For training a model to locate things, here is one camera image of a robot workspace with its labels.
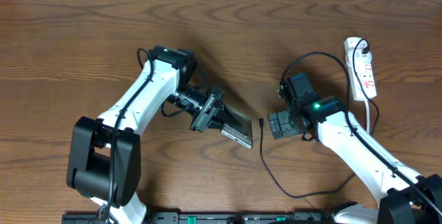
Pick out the white power strip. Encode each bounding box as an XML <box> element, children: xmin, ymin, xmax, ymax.
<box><xmin>344</xmin><ymin>37</ymin><xmax>377</xmax><ymax>101</ymax></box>

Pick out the black USB charging cable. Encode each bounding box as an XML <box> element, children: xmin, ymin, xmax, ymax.
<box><xmin>258</xmin><ymin>37</ymin><xmax>380</xmax><ymax>199</ymax></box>

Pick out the gold Galaxy smartphone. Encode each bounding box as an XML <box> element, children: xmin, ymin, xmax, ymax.
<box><xmin>220</xmin><ymin>109</ymin><xmax>253</xmax><ymax>149</ymax></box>

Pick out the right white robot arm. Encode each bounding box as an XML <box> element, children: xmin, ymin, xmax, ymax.
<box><xmin>268</xmin><ymin>73</ymin><xmax>441</xmax><ymax>223</ymax></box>

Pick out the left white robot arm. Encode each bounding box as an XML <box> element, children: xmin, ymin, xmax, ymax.
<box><xmin>62</xmin><ymin>46</ymin><xmax>253</xmax><ymax>223</ymax></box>

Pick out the white USB charger plug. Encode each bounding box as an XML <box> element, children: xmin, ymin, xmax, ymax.
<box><xmin>355</xmin><ymin>46</ymin><xmax>372</xmax><ymax>63</ymax></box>

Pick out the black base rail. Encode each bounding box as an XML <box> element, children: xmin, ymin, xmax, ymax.
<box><xmin>61</xmin><ymin>211</ymin><xmax>346</xmax><ymax>224</ymax></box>

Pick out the white power strip cord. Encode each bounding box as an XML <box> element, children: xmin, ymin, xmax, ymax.
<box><xmin>364</xmin><ymin>100</ymin><xmax>371</xmax><ymax>134</ymax></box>

